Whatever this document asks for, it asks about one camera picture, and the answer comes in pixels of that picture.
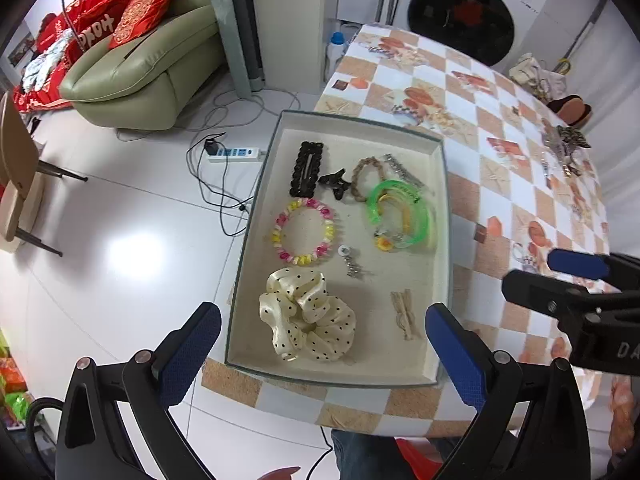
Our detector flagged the black rectangular hair clip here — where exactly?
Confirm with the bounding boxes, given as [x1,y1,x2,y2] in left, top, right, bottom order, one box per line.
[287,141,327,198]

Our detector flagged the red cushion with white letters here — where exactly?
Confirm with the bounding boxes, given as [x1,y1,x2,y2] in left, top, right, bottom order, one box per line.
[75,7,126,53]

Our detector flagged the pale green leather sofa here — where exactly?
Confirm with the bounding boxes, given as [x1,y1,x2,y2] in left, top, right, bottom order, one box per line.
[60,0,226,132]

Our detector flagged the red cushion with gold pattern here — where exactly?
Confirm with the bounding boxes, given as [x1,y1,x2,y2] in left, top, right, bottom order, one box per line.
[107,0,187,51]

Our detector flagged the beige wooden chair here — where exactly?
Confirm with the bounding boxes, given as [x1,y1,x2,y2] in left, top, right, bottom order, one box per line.
[0,90,89,258]

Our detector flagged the small black claw clip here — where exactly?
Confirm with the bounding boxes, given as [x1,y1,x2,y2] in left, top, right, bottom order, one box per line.
[319,170,351,201]

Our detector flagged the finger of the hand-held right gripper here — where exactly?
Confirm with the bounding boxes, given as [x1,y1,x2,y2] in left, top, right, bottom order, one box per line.
[501,269,604,332]
[547,248,640,286]

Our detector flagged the yellow cord bracelet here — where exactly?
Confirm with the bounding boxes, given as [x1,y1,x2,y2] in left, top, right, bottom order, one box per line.
[372,195,416,253]

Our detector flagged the checked printed tablecloth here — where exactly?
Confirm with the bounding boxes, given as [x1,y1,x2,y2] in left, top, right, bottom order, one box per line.
[200,22,613,438]

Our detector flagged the beige bow hair clip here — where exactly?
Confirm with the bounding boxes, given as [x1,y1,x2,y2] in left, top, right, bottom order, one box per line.
[390,288,417,342]

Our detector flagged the person's blue jeans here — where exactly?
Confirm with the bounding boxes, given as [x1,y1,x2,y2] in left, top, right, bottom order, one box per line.
[330,429,451,480]

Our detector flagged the silver clasp chain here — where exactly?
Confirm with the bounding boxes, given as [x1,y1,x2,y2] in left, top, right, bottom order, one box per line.
[382,154,423,186]

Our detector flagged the black power cable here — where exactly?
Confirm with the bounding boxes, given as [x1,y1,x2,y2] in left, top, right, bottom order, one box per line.
[187,132,251,237]

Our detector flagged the white detergent bottle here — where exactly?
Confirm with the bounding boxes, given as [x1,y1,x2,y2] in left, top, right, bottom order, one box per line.
[325,32,349,82]

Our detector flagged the green translucent bracelet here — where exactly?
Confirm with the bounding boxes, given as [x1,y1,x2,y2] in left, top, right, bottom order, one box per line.
[367,179,433,251]

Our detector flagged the cream cloth bag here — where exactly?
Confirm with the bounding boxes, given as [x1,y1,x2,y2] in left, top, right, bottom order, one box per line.
[509,52,567,102]

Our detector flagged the colourful snack bags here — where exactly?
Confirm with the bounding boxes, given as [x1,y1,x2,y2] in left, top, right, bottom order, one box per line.
[0,329,32,428]

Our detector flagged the person's right hand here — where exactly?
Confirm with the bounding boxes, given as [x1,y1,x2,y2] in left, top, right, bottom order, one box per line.
[609,376,640,456]

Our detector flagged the black gooseneck stand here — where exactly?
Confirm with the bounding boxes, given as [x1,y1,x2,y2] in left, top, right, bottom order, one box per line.
[60,0,83,53]

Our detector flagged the white washing machine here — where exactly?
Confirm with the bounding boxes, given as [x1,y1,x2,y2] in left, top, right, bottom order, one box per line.
[390,0,556,68]

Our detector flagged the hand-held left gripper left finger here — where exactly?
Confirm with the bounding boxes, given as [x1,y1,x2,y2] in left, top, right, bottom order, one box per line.
[52,301,223,480]

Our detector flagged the grey beige jewelry tray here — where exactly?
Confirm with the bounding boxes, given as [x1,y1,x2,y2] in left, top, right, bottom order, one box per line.
[224,109,455,388]

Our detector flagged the small silver keychain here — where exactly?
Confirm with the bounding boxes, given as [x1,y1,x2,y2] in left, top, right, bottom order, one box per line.
[337,245,371,278]

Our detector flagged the white power strip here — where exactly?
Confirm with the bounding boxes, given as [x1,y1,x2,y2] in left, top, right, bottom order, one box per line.
[207,147,264,164]

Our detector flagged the pink yellow bead bracelet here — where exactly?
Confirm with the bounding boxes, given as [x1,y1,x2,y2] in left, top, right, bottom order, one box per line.
[271,197,337,266]

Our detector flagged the brown braided bracelet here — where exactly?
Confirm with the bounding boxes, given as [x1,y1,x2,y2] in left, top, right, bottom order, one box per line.
[349,157,391,201]

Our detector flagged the white patterned blanket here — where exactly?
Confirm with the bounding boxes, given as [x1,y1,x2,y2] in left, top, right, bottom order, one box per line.
[21,30,76,92]

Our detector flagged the cream polka dot scrunchie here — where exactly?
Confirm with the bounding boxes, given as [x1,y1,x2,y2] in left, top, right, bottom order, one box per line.
[258,267,357,363]

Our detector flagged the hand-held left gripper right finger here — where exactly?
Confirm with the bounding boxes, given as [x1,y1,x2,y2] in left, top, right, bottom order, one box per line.
[425,302,593,480]

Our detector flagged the silver hair clip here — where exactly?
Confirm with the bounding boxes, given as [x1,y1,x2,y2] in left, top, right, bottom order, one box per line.
[541,119,563,153]

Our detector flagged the red stool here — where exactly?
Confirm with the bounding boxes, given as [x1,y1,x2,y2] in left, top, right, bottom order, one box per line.
[395,437,451,472]

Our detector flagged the brown slipper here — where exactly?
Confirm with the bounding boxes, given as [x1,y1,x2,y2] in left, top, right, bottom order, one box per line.
[546,95,593,127]

